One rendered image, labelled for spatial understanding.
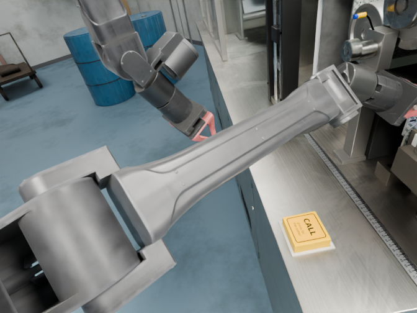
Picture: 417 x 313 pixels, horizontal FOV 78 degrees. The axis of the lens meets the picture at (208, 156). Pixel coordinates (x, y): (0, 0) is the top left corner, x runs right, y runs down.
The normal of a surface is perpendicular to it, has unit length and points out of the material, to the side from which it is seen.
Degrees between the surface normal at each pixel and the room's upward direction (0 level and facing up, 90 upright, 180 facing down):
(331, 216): 0
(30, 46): 90
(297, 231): 0
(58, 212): 43
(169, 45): 91
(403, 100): 61
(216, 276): 0
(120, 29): 90
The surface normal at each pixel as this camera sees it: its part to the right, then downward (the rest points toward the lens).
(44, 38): 0.57, 0.43
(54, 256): -0.14, -0.02
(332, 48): 0.11, 0.60
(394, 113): -0.94, -0.20
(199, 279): -0.17, -0.77
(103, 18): 0.45, 0.26
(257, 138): 0.43, -0.36
